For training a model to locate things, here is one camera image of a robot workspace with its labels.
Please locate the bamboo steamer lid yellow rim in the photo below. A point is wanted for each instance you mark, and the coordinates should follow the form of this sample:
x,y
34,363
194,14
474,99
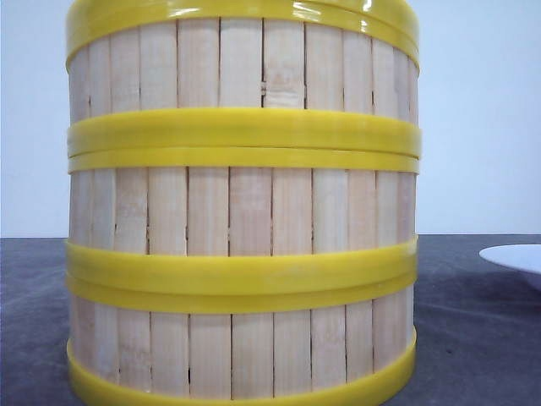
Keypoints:
x,y
393,22

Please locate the front bamboo steamer basket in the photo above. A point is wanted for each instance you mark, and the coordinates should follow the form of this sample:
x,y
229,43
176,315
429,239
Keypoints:
x,y
353,354

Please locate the white plate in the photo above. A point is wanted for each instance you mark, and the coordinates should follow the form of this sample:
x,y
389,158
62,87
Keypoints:
x,y
524,258

